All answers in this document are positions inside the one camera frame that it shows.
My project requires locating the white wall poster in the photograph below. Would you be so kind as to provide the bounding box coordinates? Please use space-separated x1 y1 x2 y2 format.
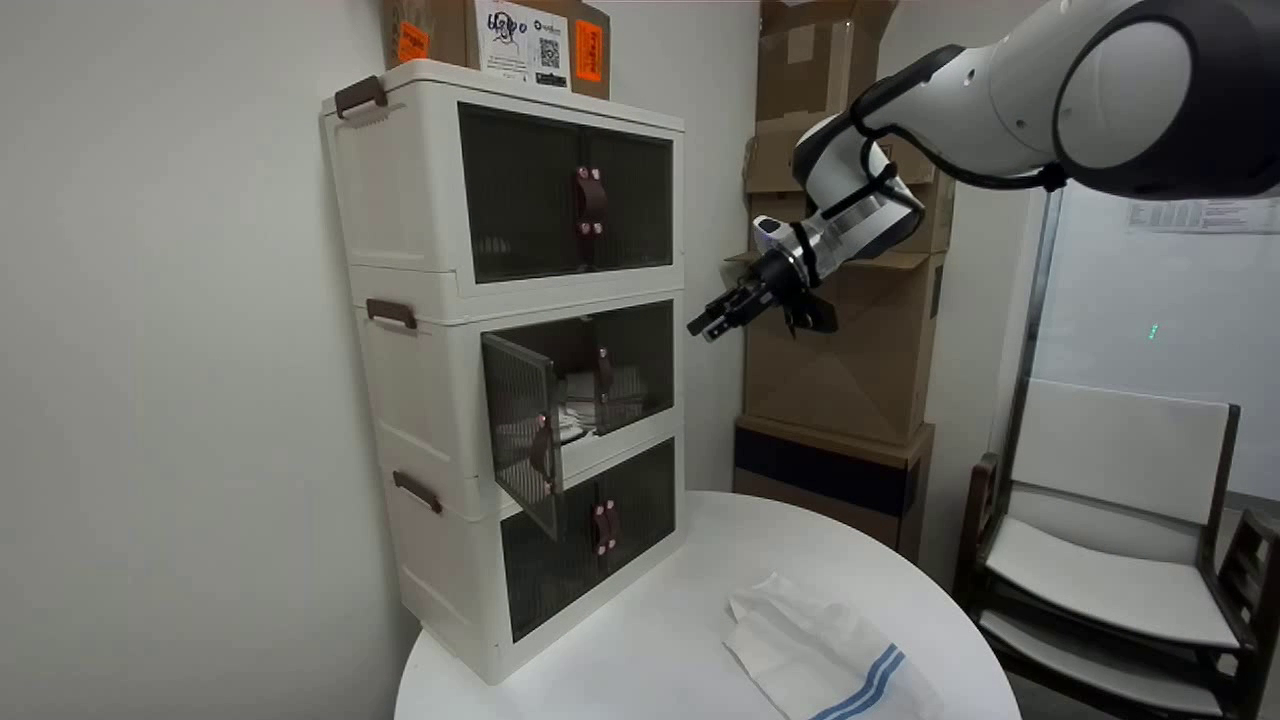
1123 192 1280 243

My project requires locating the white cloth with blue stripes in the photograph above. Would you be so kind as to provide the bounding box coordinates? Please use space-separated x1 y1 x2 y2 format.
720 574 939 720

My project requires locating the cardboard box with dark band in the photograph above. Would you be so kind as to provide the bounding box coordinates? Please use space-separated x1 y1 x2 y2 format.
727 413 939 564

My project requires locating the dark chair frame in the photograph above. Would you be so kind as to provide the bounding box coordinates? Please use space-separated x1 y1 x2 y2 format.
1212 495 1280 720

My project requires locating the orange box on cabinet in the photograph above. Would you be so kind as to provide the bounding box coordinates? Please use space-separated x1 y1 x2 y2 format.
378 0 617 103

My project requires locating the smoked transparent cabinet door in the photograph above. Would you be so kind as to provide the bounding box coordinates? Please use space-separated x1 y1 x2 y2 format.
597 436 678 581
481 330 568 546
588 300 678 441
581 127 678 272
496 485 617 643
455 100 598 288

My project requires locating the white item inside cabinet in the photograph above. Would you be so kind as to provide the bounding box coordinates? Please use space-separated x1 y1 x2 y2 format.
549 395 598 452

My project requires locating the thin metal pole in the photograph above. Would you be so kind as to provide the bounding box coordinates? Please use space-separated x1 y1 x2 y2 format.
999 182 1072 466

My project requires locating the small plain cardboard box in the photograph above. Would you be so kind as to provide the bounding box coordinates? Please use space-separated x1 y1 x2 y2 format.
743 0 900 127

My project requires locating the white three-tier storage cabinet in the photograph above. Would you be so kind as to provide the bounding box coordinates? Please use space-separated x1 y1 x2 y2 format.
314 57 693 688

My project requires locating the brown cabinet side handle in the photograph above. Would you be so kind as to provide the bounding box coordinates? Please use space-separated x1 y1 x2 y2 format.
362 297 422 338
387 466 446 519
327 73 395 125

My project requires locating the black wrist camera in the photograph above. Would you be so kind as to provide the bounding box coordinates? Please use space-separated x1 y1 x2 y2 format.
785 284 842 339

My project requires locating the large plain cardboard box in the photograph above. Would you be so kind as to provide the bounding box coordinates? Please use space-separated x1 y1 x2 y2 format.
734 252 952 452

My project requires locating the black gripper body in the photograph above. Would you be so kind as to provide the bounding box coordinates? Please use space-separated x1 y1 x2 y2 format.
725 243 818 330

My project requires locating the black chair with white cushions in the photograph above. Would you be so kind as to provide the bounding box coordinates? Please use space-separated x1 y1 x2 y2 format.
957 377 1256 705

